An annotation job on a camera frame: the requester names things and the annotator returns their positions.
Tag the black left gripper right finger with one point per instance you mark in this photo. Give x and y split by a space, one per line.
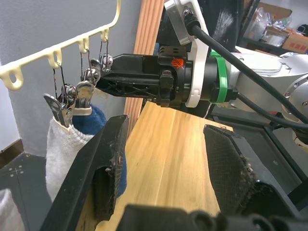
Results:
228 163

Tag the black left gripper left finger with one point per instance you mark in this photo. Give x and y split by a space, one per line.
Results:
89 163

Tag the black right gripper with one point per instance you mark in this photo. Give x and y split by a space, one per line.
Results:
174 81

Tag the metal hanger clip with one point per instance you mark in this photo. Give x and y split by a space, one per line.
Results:
92 73
106 62
61 108

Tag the metal clip with cream pad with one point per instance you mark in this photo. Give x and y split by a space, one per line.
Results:
84 92

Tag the cream plastic clip hanger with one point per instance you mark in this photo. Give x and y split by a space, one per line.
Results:
72 42

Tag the white sock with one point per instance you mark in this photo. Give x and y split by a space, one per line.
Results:
9 211
61 149

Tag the blue sock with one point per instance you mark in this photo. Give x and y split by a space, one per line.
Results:
92 120

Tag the ribbed wooden panel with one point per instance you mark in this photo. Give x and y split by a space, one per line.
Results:
147 24

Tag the black panel with white smear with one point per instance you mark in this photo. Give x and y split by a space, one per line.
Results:
223 26

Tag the cardboard box with red print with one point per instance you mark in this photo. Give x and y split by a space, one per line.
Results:
296 42

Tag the clear plastic bag pile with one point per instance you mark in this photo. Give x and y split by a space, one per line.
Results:
264 24

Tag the open cardboard box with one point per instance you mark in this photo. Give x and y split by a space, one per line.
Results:
276 14

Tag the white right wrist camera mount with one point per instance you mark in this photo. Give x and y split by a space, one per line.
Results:
198 67

